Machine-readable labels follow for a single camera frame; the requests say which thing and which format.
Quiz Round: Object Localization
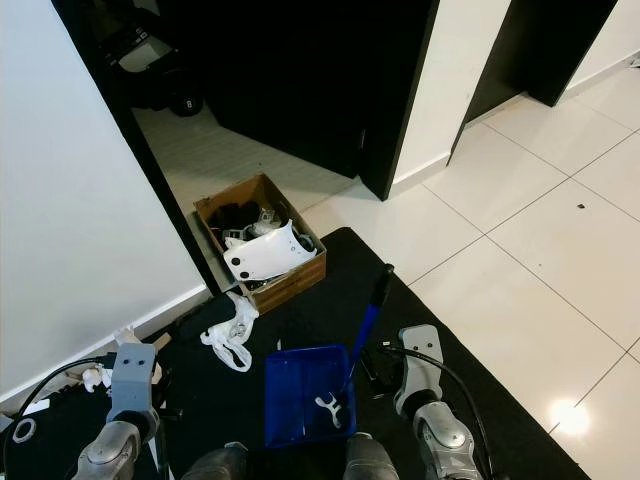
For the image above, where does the small white forked plastic piece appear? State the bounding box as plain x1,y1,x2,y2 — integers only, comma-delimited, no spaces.
313,393,351,429

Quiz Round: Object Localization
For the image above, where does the blue plastic dustpan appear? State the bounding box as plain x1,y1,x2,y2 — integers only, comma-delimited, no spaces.
263,263,396,448

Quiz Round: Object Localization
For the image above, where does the black floor mat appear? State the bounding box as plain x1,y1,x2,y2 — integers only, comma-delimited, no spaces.
0,227,591,480

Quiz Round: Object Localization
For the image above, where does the grey robot right leg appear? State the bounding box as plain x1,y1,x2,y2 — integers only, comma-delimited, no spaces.
345,433,406,480

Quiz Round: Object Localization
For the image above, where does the grey robot leg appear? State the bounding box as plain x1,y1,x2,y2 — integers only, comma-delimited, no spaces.
345,433,406,480
180,445,246,480

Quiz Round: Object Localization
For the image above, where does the brown cardboard box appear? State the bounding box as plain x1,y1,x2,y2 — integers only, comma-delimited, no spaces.
193,173,329,314

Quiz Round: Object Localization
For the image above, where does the white crumpled plastic scrap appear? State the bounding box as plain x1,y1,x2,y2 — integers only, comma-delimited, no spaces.
200,292,261,373

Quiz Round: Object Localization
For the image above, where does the white plastic shell cover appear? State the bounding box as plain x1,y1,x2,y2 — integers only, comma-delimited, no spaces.
225,220,318,284

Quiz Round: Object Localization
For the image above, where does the grey robot left leg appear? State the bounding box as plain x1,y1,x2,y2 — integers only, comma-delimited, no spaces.
180,445,246,480

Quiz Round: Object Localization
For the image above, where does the black parts heap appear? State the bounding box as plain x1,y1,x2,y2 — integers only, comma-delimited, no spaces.
210,200,261,236

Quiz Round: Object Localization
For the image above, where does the white crumpled paper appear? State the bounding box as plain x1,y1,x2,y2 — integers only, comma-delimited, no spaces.
80,325,151,386

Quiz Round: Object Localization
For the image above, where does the black door panel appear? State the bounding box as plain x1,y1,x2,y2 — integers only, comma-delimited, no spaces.
130,0,441,201
445,0,621,126

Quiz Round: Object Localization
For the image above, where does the black wheeled machine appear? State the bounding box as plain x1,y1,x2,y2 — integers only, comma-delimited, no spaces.
95,0,206,118

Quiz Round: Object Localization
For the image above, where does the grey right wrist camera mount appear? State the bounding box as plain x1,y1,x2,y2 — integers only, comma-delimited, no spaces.
395,325,443,406

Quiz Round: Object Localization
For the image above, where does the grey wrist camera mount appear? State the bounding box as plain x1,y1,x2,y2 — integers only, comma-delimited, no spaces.
110,343,161,416
395,325,443,406

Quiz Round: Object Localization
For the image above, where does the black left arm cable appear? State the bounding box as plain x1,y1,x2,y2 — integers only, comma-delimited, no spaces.
0,355,113,441

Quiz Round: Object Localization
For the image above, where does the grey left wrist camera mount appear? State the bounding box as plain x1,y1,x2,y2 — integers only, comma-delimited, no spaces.
110,343,161,416

